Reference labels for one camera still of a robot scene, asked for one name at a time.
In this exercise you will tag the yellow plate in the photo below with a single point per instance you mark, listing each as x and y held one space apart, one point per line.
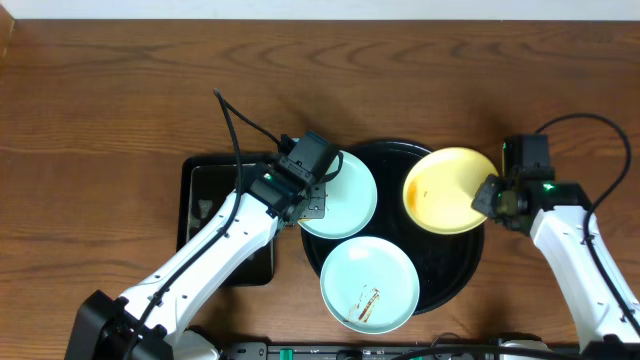
439 190

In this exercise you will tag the black rectangular tray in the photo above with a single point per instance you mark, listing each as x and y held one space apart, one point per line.
206 180

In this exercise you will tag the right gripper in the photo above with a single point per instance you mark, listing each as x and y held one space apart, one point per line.
486 195

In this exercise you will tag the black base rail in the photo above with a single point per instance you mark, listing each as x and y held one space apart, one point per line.
265 351

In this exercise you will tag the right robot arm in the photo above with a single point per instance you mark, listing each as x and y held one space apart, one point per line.
557 218

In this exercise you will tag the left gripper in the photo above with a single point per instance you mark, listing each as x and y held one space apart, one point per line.
310 204

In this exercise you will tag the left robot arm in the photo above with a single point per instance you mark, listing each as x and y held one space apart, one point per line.
150 319

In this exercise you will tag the light blue plate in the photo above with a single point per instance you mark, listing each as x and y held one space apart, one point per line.
369 285
350 201

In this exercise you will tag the black round tray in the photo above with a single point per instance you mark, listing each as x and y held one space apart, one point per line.
444 262

